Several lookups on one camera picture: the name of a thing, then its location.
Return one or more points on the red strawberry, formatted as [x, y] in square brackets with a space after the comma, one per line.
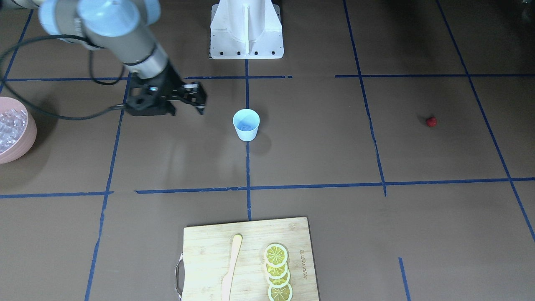
[431, 122]

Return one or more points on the bamboo cutting board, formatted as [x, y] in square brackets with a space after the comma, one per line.
[206, 253]

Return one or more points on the yellow plastic knife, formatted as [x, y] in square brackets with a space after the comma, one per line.
[228, 277]

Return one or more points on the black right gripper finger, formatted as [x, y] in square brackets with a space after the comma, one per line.
[195, 95]
[179, 95]

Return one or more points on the light blue paper cup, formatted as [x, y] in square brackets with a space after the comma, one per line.
[250, 116]

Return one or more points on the clear ice cubes pile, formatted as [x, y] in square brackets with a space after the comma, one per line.
[12, 125]

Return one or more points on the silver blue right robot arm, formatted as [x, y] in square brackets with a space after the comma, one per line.
[122, 27]

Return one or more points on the lemon slice farthest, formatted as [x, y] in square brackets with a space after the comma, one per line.
[275, 255]

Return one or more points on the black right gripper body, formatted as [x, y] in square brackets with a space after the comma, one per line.
[171, 79]

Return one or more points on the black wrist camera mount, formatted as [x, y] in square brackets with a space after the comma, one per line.
[163, 107]

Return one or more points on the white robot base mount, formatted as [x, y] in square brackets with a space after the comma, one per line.
[246, 29]

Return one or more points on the pink bowl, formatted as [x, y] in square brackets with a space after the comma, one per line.
[29, 135]

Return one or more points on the lemon slice nearest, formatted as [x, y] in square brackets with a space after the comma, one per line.
[283, 293]

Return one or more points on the lemon slice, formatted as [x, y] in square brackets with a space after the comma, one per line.
[275, 255]
[276, 272]
[279, 282]
[283, 293]

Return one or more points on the clear ice cube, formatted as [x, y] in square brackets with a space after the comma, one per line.
[245, 126]

